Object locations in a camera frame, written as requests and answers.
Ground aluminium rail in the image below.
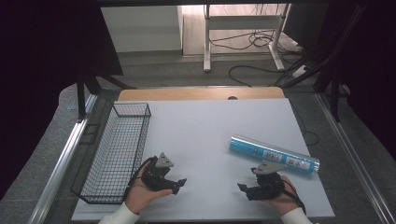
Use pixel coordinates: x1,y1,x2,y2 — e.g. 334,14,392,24
315,92,396,224
27,92,98,224

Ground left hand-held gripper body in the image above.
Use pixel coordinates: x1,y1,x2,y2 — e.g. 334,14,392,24
141,151,176,192

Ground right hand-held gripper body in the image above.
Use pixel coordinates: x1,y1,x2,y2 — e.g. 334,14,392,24
250,160,287,202

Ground long black floor cable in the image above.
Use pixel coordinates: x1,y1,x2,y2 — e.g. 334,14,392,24
228,63,283,88

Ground white cabinet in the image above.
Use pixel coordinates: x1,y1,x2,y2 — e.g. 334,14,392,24
100,5,184,53

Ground hand-held gripper black cable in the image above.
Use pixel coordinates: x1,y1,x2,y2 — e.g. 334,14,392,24
122,156,157,202
279,175,307,216

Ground black metal stand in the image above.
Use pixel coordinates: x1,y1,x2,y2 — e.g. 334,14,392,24
274,4,368,123
75,65,137,121

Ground blue and silver tube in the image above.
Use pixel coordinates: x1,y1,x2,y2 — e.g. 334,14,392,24
229,133,321,175

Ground person's right hand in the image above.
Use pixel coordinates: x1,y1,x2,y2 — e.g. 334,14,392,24
266,175,303,217

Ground left hand-held gripper black cable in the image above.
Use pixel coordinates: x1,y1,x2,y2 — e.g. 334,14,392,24
122,156,157,202

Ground right hand-held gripper black cable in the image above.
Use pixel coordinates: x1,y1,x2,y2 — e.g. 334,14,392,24
279,175,307,216

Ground white table cover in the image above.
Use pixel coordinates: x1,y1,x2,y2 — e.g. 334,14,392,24
71,98,336,222

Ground tangled black floor cables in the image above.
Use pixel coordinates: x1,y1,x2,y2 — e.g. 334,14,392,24
208,29,302,52

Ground white desk frame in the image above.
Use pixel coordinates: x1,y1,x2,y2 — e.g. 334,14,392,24
203,4,291,74

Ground thin black looped cable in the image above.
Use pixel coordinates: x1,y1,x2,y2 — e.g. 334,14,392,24
290,102,320,147

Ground dark curtain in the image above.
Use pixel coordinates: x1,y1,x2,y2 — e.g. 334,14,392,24
323,0,396,161
0,0,124,200

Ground white power strip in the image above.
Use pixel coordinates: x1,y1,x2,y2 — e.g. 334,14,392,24
291,64,310,79

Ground black wire basket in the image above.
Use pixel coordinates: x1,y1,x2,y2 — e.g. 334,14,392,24
70,102,152,205

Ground person's left hand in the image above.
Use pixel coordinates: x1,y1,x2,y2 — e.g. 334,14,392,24
124,161,174,216

